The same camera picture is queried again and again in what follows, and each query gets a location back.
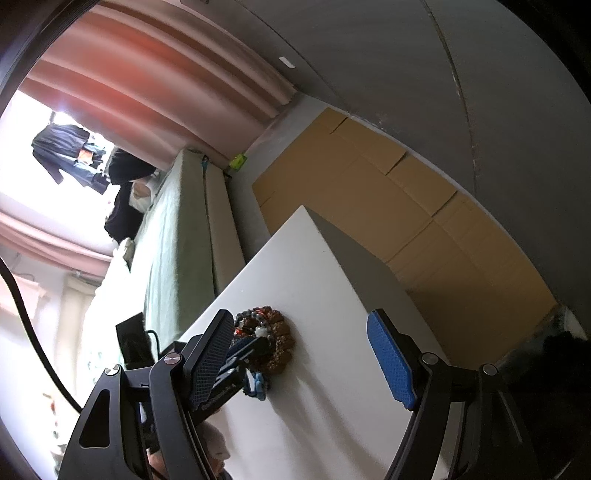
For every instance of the white patterned blanket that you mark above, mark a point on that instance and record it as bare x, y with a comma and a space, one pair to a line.
115, 295

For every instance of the black garment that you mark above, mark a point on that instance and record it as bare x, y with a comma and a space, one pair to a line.
122, 203

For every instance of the pink pleated curtain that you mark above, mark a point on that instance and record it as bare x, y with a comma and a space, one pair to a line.
152, 87

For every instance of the pink gathered curtain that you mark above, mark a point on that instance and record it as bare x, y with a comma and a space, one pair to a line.
51, 244

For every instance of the white wall label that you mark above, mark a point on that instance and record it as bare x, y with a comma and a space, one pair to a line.
287, 61

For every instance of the black square device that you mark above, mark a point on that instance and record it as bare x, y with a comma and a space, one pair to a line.
134, 339

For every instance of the beige bed base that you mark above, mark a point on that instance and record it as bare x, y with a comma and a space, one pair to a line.
224, 230

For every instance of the green mattress bed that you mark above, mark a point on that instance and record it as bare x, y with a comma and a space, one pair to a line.
180, 249

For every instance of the small yellow-green object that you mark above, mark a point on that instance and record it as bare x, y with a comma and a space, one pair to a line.
238, 161

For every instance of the dark fuzzy object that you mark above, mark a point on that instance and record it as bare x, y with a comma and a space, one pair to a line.
558, 369

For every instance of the person's left hand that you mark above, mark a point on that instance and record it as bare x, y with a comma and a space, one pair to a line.
217, 441

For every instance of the hanging dark clothes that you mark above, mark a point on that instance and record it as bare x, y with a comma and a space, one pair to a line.
64, 150

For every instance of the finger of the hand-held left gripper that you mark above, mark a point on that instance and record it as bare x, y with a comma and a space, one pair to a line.
247, 350

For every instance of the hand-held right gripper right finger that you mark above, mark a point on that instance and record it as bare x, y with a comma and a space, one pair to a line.
390, 355

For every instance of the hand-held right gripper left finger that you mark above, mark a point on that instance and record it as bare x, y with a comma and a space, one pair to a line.
210, 364

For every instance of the flattened cardboard sheet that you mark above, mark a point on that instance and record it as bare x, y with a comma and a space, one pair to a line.
415, 221

